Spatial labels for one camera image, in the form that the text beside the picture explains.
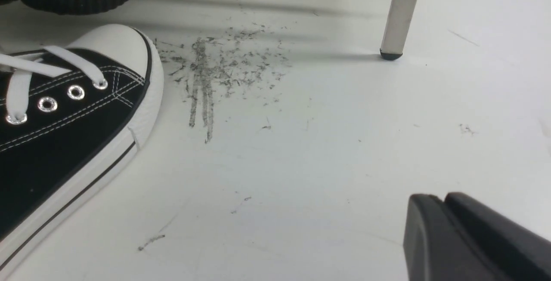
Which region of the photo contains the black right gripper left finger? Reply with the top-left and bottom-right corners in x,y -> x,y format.
403,194 -> 500,281

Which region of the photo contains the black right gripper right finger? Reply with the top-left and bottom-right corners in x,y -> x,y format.
444,192 -> 551,281

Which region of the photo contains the black canvas sneaker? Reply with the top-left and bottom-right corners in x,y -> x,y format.
0,24 -> 164,281

